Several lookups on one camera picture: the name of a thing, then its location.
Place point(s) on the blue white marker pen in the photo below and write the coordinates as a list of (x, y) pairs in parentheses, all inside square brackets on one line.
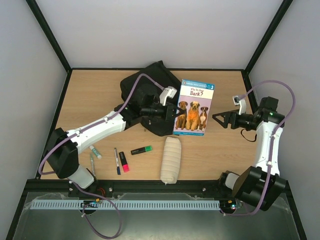
[(117, 161)]

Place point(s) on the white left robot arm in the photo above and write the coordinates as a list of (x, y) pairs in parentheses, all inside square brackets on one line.
[(63, 149)]

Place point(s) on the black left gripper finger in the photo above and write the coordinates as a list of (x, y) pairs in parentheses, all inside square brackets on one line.
[(182, 118), (180, 110)]

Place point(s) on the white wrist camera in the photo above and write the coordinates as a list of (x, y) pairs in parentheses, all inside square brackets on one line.
[(241, 103), (168, 92)]

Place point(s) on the black student backpack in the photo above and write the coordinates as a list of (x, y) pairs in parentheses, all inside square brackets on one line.
[(142, 91)]

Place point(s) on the white green glue stick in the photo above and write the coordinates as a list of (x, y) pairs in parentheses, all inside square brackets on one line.
[(95, 152)]

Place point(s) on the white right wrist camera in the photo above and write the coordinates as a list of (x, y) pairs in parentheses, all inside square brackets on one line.
[(241, 103)]

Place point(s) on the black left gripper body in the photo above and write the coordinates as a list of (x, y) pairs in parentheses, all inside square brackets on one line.
[(169, 107)]

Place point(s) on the green black highlighter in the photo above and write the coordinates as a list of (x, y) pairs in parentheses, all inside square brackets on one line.
[(141, 150)]

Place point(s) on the beige ribbed pencil case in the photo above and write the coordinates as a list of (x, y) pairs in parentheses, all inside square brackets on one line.
[(171, 161)]

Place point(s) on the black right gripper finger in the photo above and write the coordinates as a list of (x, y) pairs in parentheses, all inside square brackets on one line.
[(224, 115), (222, 120)]

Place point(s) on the light blue cable duct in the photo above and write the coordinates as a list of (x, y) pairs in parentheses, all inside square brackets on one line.
[(157, 205)]

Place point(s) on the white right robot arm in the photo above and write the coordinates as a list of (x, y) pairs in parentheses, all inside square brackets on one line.
[(261, 184)]

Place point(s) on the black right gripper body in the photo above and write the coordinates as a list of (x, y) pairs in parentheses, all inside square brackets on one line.
[(232, 120)]

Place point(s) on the dog picture book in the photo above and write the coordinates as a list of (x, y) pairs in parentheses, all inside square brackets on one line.
[(196, 97)]

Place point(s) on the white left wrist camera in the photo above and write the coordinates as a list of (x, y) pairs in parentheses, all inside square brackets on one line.
[(168, 92)]

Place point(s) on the pink black highlighter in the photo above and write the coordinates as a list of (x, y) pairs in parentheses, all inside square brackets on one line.
[(124, 162)]

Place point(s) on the black enclosure frame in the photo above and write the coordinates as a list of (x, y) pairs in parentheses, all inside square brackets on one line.
[(189, 187)]

